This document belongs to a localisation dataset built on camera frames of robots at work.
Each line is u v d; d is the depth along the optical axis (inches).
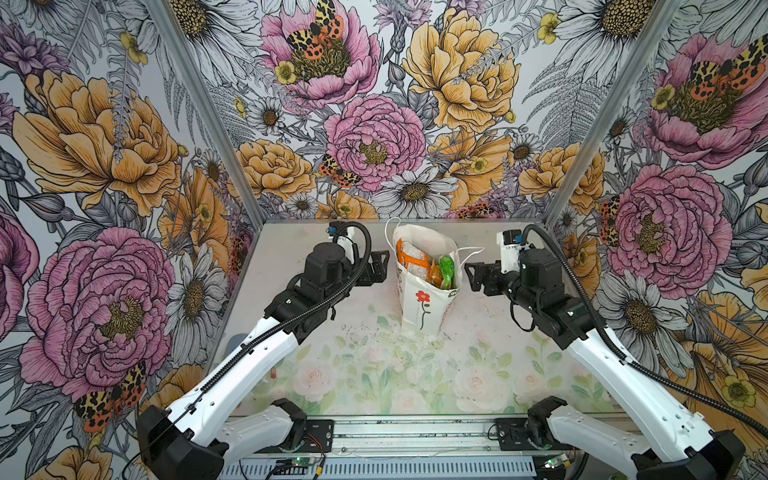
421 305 31.4
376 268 25.2
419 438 29.9
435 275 32.8
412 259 33.9
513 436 29.1
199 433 15.0
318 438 29.0
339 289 18.8
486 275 25.7
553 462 28.2
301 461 28.1
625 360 17.4
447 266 33.5
